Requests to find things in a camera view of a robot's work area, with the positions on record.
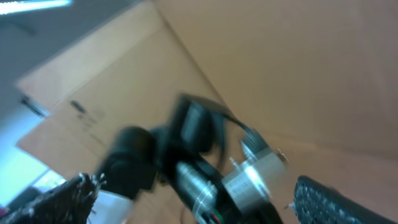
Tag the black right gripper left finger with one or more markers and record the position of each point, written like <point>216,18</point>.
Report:
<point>69,202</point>

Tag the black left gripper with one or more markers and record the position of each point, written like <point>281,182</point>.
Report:
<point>200,188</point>

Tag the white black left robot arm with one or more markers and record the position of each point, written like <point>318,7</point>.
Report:
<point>187,153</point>

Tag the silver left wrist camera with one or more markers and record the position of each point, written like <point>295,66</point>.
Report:
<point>252,182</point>

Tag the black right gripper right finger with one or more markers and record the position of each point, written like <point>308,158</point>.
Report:
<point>317,203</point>

